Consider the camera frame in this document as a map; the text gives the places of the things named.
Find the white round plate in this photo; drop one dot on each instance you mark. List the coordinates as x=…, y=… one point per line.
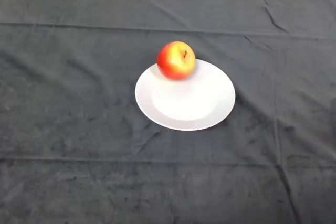
x=186, y=103

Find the red and yellow apple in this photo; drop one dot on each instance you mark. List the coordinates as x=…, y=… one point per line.
x=176, y=61

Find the black table cloth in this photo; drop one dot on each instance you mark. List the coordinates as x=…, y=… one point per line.
x=65, y=129

